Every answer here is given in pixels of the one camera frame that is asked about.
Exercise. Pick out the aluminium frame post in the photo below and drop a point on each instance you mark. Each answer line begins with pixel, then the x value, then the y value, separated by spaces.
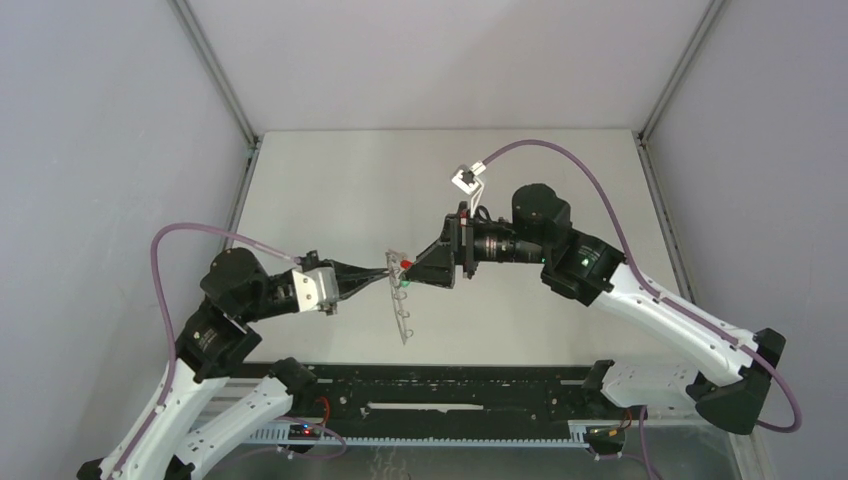
pixel 704 27
pixel 204 50

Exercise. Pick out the metal disc keyring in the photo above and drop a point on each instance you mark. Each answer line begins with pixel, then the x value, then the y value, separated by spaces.
pixel 401 314

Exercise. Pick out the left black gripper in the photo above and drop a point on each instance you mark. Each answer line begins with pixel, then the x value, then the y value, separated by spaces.
pixel 348 273

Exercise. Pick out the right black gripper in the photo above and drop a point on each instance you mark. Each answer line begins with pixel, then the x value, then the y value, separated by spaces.
pixel 455 247

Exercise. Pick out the white slotted cable duct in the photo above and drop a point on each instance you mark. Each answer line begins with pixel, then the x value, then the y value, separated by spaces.
pixel 280 434

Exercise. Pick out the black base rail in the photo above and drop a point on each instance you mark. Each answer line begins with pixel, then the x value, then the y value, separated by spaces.
pixel 458 403

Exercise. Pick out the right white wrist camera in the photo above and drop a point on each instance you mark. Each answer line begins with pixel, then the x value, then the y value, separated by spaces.
pixel 470 180

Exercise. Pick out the left aluminium frame post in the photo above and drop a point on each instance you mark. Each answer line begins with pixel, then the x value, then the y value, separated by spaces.
pixel 204 50

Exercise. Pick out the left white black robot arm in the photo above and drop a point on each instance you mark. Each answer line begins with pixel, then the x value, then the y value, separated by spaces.
pixel 165 443

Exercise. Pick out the right aluminium frame post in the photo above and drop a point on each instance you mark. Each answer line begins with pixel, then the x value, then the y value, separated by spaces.
pixel 704 27

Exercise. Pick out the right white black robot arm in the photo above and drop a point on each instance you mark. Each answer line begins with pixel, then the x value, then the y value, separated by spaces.
pixel 725 372

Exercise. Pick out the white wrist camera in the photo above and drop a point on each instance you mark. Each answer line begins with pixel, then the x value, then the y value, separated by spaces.
pixel 312 289
pixel 470 180

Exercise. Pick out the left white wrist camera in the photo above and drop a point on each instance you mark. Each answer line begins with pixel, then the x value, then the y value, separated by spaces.
pixel 312 289

